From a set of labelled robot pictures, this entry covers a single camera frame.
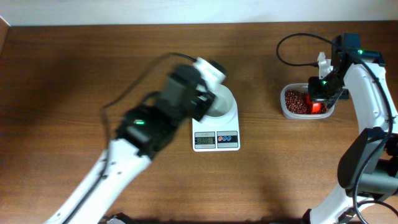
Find orange measuring scoop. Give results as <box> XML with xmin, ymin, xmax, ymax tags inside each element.
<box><xmin>307</xmin><ymin>95</ymin><xmax>322</xmax><ymax>114</ymax></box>

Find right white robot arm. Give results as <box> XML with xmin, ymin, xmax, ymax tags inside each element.
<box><xmin>303</xmin><ymin>33</ymin><xmax>397</xmax><ymax>223</ymax></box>

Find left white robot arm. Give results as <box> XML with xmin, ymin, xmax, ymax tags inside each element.
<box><xmin>47</xmin><ymin>61</ymin><xmax>225</xmax><ymax>223</ymax></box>

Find white round bowl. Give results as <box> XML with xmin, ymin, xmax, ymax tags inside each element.
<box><xmin>206</xmin><ymin>85</ymin><xmax>233</xmax><ymax>118</ymax></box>

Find white digital kitchen scale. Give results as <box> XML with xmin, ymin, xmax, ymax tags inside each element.
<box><xmin>192</xmin><ymin>100</ymin><xmax>241</xmax><ymax>152</ymax></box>

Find red beans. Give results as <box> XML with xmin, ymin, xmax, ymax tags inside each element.
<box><xmin>284</xmin><ymin>90</ymin><xmax>327</xmax><ymax>114</ymax></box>

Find clear plastic container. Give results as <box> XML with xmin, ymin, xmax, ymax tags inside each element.
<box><xmin>280</xmin><ymin>83</ymin><xmax>335</xmax><ymax>119</ymax></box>

